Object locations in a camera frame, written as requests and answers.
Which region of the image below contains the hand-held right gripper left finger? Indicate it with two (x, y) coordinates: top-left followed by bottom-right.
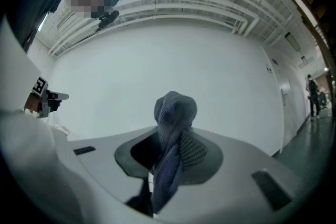
(69, 125), (164, 205)

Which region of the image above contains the white door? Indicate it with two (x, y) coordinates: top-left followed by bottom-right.
(278, 74), (293, 152)

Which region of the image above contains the black head camera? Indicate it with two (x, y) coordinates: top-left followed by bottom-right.
(98, 9), (120, 29)

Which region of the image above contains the rectangular ceiling light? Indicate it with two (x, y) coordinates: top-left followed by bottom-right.
(285, 31), (301, 52)

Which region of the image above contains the person's left forearm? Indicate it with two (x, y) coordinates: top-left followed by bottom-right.
(23, 91), (43, 113)

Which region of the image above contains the blue wiping cloth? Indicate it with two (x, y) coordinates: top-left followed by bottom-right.
(125, 91), (198, 218)

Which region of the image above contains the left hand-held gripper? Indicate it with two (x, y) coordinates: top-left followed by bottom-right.
(30, 76), (70, 119)

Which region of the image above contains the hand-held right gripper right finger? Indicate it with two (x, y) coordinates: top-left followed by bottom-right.
(156, 126), (308, 224)

